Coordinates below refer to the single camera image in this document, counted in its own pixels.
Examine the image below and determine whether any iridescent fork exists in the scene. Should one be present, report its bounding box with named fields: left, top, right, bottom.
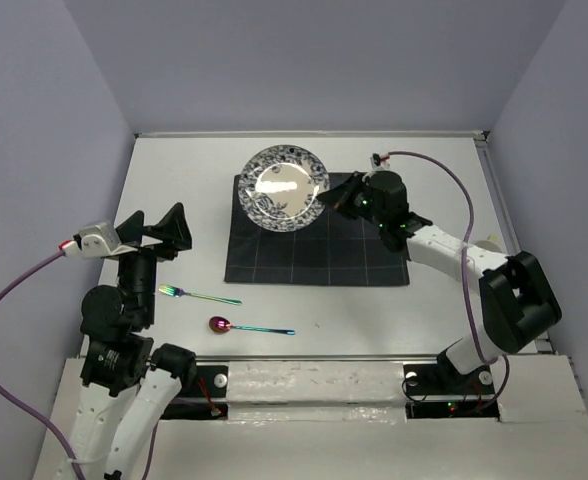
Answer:
left=158, top=285, right=242, bottom=306

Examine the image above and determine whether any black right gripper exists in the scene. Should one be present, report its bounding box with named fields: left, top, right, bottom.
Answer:
left=312, top=171, right=385, bottom=229

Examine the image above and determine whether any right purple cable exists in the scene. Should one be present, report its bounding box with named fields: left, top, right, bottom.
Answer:
left=388, top=148, right=511, bottom=416

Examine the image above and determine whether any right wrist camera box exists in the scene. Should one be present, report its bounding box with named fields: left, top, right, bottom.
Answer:
left=370, top=153, right=390, bottom=171

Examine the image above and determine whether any blue floral white plate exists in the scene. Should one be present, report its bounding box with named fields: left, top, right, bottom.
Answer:
left=236, top=144, right=330, bottom=233

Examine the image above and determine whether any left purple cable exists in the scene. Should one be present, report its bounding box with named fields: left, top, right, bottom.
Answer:
left=0, top=247, right=160, bottom=480

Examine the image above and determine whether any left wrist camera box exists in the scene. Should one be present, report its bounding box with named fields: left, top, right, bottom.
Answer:
left=59, top=221, right=137, bottom=259

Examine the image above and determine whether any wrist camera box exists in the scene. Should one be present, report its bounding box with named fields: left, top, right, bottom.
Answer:
left=59, top=221, right=137, bottom=259
left=370, top=153, right=390, bottom=171

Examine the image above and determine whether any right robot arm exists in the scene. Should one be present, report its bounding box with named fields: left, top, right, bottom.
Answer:
left=318, top=171, right=562, bottom=392

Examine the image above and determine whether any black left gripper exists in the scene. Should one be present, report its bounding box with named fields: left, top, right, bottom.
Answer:
left=115, top=199, right=193, bottom=323

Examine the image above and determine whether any iridescent spoon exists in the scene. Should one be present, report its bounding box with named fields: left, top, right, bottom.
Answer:
left=208, top=316, right=296, bottom=336

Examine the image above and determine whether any purple cable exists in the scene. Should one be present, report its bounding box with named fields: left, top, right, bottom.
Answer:
left=388, top=148, right=511, bottom=416
left=0, top=247, right=160, bottom=480

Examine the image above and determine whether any cream cup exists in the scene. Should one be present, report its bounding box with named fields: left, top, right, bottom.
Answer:
left=473, top=235, right=503, bottom=253

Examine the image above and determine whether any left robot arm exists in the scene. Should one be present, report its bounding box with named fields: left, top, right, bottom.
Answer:
left=55, top=203, right=197, bottom=479

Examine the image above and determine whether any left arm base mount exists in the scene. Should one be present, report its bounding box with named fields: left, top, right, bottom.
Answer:
left=161, top=364, right=229, bottom=421

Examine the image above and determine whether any dark grey checked cloth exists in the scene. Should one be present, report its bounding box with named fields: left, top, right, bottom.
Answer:
left=224, top=194, right=410, bottom=287

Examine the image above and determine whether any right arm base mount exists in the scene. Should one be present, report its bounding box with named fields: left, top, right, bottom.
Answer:
left=401, top=363, right=500, bottom=420

